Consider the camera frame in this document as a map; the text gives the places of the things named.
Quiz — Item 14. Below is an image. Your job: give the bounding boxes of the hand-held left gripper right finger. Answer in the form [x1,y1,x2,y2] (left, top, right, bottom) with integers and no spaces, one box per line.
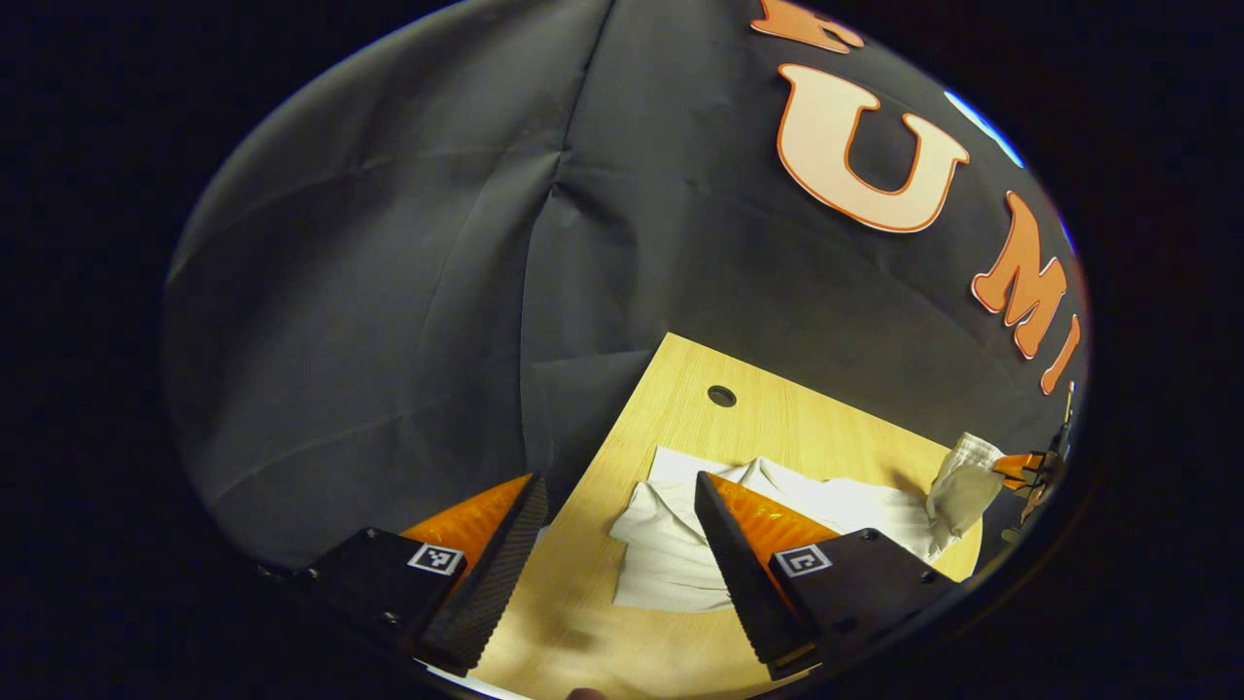
[693,472,960,682]

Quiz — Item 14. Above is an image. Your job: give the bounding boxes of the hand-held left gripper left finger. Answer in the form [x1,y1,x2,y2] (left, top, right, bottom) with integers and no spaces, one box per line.
[258,472,551,679]

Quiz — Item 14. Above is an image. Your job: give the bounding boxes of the white jeans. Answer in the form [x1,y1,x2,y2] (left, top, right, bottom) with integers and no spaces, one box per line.
[609,433,1007,613]

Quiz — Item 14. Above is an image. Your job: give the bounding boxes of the black backdrop cloth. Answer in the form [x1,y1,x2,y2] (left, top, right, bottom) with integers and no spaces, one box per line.
[163,0,1089,570]

